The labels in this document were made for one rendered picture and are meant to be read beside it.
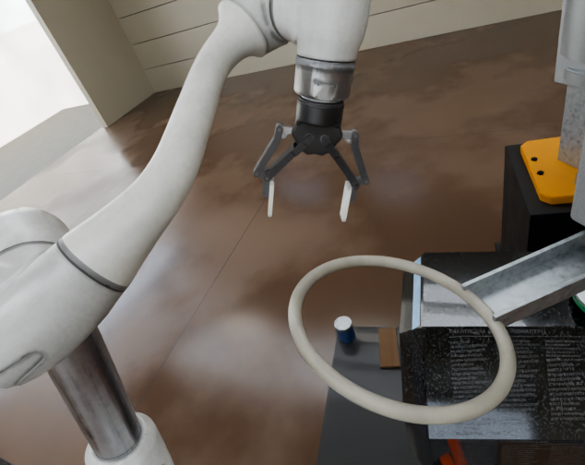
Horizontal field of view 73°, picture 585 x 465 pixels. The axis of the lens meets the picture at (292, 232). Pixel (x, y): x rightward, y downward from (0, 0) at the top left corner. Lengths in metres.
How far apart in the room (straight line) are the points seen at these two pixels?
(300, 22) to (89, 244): 0.40
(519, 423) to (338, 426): 0.98
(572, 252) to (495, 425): 0.56
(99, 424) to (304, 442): 1.43
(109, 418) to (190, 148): 0.57
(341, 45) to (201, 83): 0.21
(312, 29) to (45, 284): 0.46
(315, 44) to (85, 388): 0.69
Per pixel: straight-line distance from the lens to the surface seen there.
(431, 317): 1.39
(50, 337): 0.54
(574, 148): 2.12
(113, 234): 0.51
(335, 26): 0.59
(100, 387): 0.85
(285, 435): 2.24
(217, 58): 0.67
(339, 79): 0.61
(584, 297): 1.41
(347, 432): 2.15
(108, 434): 0.94
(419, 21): 7.20
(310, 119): 0.63
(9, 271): 0.58
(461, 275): 1.51
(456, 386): 1.41
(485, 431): 1.45
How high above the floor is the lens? 1.95
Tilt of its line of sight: 36 degrees down
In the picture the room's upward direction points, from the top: 20 degrees counter-clockwise
